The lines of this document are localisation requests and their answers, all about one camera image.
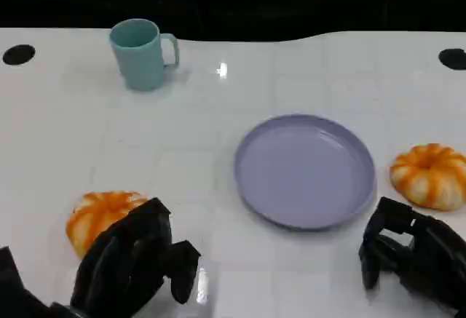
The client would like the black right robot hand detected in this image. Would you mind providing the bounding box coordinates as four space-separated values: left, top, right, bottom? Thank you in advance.
358 196 466 318

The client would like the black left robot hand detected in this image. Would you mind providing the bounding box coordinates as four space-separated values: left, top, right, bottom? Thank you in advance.
70 196 202 318

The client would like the orange white toy bread roll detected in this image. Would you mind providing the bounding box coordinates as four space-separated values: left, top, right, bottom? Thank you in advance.
390 143 466 212
66 191 150 260

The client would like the lilac plate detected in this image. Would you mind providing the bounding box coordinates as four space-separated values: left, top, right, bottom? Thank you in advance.
234 114 376 232

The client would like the black table grommet hole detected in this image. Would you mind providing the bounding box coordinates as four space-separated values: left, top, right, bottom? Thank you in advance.
1 44 36 66
438 48 466 71

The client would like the pale green mug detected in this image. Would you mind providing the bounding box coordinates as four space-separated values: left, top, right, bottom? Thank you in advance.
108 18 180 92

